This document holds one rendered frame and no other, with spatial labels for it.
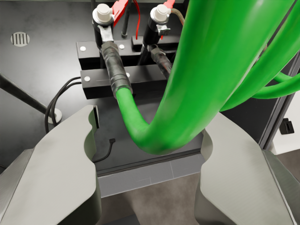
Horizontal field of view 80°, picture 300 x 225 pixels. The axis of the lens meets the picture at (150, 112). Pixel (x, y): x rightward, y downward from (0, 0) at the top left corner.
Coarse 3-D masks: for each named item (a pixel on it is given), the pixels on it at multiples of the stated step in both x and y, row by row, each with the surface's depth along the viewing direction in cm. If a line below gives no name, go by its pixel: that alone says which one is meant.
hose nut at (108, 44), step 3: (105, 42) 22; (108, 42) 22; (111, 42) 22; (102, 45) 22; (105, 45) 22; (108, 45) 21; (111, 45) 21; (114, 45) 22; (102, 48) 22; (105, 48) 21; (114, 48) 22; (117, 48) 22; (102, 51) 22
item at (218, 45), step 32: (192, 0) 3; (224, 0) 2; (256, 0) 2; (288, 0) 2; (192, 32) 3; (224, 32) 2; (256, 32) 2; (192, 64) 3; (224, 64) 3; (128, 96) 15; (192, 96) 3; (224, 96) 3; (128, 128) 12; (160, 128) 5; (192, 128) 4
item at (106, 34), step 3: (99, 27) 24; (102, 27) 24; (108, 27) 24; (102, 30) 24; (105, 30) 24; (108, 30) 24; (102, 33) 24; (105, 33) 24; (108, 33) 24; (111, 33) 24; (102, 36) 24; (105, 36) 24; (108, 36) 24; (111, 36) 24; (102, 39) 24; (105, 39) 24; (108, 39) 24; (111, 39) 24; (102, 42) 24
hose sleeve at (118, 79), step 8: (112, 48) 21; (104, 56) 21; (112, 56) 20; (120, 56) 21; (112, 64) 19; (120, 64) 19; (112, 72) 18; (120, 72) 17; (112, 80) 17; (120, 80) 16; (128, 80) 17; (112, 88) 17; (120, 88) 16; (128, 88) 16
